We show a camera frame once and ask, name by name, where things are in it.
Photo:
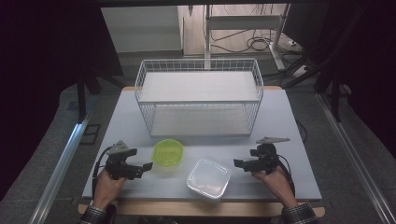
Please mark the black metal stand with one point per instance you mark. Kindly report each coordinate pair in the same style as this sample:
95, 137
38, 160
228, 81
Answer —
81, 93
334, 99

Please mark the clear plastic lidded container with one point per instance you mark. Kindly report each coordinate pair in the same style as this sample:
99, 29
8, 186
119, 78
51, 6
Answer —
208, 179

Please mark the white cabinet panel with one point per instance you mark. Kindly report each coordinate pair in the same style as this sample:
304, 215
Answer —
141, 29

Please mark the green plastic bowl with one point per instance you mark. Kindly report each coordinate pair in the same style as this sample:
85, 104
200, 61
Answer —
168, 153

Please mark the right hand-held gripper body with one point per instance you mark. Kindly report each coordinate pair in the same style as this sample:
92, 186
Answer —
264, 155

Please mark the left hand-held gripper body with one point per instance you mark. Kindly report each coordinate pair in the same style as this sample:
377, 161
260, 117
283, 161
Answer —
120, 165

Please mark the person's right hand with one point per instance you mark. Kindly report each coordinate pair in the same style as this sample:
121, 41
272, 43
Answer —
277, 185

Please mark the person's left hand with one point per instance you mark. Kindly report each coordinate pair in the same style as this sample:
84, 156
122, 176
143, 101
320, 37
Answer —
107, 189

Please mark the white power strip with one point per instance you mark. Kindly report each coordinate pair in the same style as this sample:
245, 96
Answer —
300, 71

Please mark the dark curtain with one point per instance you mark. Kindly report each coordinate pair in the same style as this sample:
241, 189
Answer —
367, 62
40, 62

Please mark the aluminium rail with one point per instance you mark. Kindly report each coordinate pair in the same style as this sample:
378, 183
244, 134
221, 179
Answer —
59, 174
358, 161

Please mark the white metal desk frame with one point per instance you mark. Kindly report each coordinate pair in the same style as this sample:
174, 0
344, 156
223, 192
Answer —
244, 22

